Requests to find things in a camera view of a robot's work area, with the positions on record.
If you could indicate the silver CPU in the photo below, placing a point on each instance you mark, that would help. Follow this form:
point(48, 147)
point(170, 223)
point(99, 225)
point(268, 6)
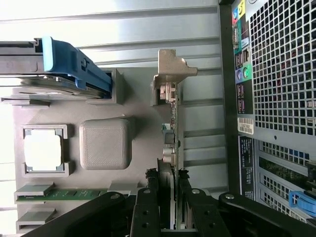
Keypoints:
point(42, 150)

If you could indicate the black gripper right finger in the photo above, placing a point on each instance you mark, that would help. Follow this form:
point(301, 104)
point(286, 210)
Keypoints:
point(207, 214)

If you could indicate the open PC case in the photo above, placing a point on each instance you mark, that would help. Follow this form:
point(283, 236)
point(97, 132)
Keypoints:
point(284, 138)

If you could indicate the green RAM stick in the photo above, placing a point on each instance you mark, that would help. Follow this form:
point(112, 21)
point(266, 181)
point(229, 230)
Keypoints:
point(74, 193)

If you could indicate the grey parts rack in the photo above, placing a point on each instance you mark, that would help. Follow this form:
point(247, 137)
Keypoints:
point(74, 182)

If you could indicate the blue slot clip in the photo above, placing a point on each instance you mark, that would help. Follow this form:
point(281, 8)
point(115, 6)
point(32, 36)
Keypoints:
point(298, 202)

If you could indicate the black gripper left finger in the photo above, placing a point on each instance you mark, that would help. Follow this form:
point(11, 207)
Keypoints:
point(145, 212)

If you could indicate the hard disk with blue carrier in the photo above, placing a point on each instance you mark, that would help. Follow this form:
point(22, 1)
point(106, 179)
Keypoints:
point(59, 56)

